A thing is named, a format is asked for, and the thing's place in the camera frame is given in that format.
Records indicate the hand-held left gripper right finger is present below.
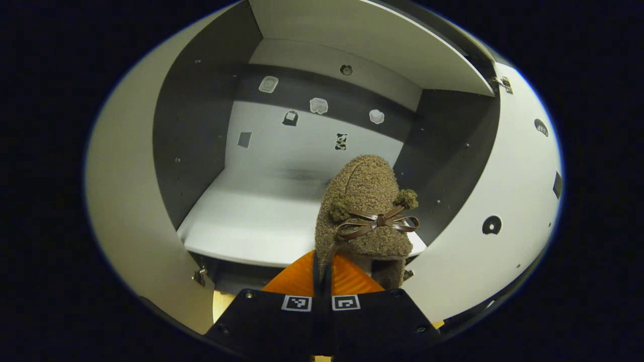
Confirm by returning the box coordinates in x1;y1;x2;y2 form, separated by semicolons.
323;253;443;361

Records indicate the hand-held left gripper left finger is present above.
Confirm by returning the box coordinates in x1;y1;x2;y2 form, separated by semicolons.
204;250;323;361

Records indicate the brown fuzzy shoe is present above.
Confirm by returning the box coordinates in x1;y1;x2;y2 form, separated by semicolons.
314;154;421;292

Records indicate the white shoe cabinet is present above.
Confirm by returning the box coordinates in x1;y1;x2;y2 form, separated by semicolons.
85;0;564;336

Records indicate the white cabinet door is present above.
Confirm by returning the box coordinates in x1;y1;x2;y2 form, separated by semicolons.
85;3;247;336
402;61;564;325

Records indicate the white cabinet shelf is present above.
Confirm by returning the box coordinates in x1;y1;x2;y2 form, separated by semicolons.
248;0;496;97

